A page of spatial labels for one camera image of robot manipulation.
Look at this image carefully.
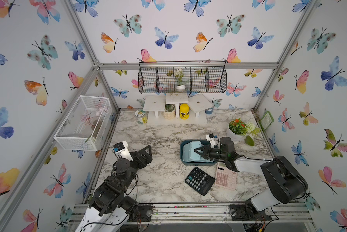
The potted orange flower plant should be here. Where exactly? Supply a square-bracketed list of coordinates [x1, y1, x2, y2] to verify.
[227, 118, 261, 147]

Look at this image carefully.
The teal plastic storage box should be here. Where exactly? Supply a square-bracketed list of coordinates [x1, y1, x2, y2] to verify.
[180, 139, 220, 166]

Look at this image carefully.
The white mesh wall basket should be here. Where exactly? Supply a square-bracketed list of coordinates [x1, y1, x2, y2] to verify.
[54, 95, 113, 151]

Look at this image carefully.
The small white flower pot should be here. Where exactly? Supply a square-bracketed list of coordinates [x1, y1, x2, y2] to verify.
[172, 68, 186, 90]

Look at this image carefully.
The white wooden riser shelf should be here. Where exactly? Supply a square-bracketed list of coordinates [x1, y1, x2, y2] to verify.
[143, 93, 214, 125]

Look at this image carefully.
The yellow plastic jar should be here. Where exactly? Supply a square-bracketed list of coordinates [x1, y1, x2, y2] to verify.
[179, 103, 190, 120]

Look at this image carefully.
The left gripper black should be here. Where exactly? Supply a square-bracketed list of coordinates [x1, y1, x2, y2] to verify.
[120, 144, 151, 191]

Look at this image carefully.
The sunflower seed can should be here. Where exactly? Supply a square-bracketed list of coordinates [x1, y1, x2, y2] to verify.
[134, 109, 148, 125]

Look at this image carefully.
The black wire wall basket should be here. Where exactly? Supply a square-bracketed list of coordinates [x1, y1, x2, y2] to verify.
[138, 61, 227, 95]

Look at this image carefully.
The cream bumpy plant pot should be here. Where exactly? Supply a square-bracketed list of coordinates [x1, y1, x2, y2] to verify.
[163, 104, 175, 120]

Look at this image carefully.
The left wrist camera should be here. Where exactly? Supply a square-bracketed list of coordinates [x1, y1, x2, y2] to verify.
[113, 141, 133, 161]

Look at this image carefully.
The light blue calculator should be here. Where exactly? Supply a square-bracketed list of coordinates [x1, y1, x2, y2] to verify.
[180, 141, 212, 163]

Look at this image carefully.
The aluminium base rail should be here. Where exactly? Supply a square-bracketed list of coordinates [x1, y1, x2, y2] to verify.
[69, 202, 313, 225]

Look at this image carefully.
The green framed card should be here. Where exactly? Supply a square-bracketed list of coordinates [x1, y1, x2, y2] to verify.
[259, 111, 274, 131]

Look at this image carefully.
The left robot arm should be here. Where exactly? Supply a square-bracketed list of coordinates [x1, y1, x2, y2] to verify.
[76, 142, 153, 232]

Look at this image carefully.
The blue can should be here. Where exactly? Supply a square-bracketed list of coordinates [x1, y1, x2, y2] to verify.
[205, 106, 214, 115]

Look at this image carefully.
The pink calculator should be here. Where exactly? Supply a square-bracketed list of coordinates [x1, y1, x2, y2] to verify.
[215, 162, 237, 190]

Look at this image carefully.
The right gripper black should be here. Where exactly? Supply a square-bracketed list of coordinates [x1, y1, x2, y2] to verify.
[193, 144, 227, 161]

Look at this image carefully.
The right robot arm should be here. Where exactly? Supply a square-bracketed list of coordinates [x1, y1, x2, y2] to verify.
[194, 137, 309, 219]

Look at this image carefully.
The black calculator front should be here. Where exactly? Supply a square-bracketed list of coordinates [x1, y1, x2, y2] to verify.
[185, 167, 215, 196]

